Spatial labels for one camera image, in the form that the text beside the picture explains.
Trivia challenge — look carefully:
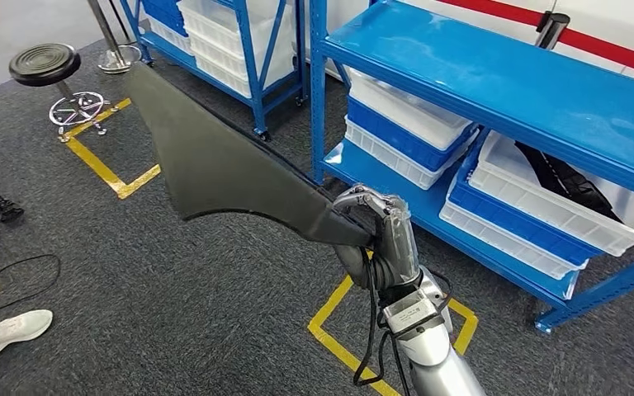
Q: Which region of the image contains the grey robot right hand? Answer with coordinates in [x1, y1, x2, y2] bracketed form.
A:
[332, 184, 422, 290]

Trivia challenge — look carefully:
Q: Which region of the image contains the blue metal shelf rack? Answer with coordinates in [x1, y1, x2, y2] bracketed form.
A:
[308, 0, 634, 336]
[119, 0, 310, 142]

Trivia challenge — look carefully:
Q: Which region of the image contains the blue plastic crate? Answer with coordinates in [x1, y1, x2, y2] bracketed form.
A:
[347, 97, 480, 172]
[140, 0, 190, 38]
[447, 139, 605, 268]

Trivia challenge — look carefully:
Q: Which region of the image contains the yellow floor tape square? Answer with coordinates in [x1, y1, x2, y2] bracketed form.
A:
[306, 248, 480, 396]

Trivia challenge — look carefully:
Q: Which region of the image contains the white sneaker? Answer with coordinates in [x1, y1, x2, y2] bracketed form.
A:
[0, 309, 54, 363]

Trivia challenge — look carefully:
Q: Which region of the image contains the black stool chrome base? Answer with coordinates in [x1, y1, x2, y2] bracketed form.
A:
[8, 43, 112, 144]

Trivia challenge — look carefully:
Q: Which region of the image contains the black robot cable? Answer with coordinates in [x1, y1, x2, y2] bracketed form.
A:
[352, 248, 390, 387]
[389, 333, 412, 396]
[430, 270, 455, 314]

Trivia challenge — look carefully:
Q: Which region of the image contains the black stanchion post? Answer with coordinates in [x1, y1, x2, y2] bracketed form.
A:
[534, 11, 571, 50]

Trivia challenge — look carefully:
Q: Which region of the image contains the black floor cable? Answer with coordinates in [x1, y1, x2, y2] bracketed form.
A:
[0, 253, 62, 317]

